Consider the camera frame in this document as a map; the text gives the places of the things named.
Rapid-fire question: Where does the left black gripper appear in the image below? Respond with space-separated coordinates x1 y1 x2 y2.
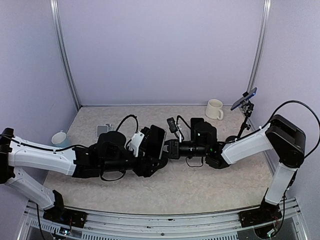
100 146 165 177

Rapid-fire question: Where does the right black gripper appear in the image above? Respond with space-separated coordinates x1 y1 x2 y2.
152 138 209 159

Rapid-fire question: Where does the black phone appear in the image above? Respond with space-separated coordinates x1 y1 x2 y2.
145 125 166 159
190 117 204 129

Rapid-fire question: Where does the silver folding phone stand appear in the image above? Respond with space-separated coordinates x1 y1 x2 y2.
96 123 114 138

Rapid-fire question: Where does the black round-base phone stand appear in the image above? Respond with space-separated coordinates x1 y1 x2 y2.
157 145 169 169

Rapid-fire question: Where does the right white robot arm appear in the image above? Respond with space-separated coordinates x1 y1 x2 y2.
164 114 306 227

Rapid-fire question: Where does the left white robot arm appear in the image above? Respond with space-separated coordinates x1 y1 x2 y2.
0 125 168 223

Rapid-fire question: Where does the black phone on flat stand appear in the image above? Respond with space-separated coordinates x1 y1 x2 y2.
190 117 204 129

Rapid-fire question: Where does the black tripod stand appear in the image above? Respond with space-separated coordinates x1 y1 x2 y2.
225 100 254 142

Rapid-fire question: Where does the blue phone on tripod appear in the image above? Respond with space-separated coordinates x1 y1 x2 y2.
230 87 257 111

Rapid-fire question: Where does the cream ceramic mug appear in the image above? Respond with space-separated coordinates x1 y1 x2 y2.
205 99 224 121

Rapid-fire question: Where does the light blue mug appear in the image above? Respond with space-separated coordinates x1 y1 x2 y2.
51 130 70 148

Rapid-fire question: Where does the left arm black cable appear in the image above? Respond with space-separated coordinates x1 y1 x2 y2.
114 114 140 136

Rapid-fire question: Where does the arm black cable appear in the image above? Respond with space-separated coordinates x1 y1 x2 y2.
114 114 140 136
259 100 320 158

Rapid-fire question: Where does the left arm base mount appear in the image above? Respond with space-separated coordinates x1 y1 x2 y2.
43 206 88 228

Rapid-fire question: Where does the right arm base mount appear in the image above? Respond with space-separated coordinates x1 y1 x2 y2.
238 206 283 228

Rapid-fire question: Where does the right aluminium frame post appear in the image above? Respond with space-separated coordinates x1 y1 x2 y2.
247 0 272 92

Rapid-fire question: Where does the aluminium frame post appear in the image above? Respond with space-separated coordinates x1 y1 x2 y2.
49 0 82 112
247 0 272 92

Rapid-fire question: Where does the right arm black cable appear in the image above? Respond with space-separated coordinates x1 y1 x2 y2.
259 100 320 158

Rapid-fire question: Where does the front aluminium rail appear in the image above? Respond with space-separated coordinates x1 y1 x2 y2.
17 197 310 240

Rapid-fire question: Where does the left aluminium frame post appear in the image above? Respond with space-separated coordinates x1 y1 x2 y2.
49 0 82 112

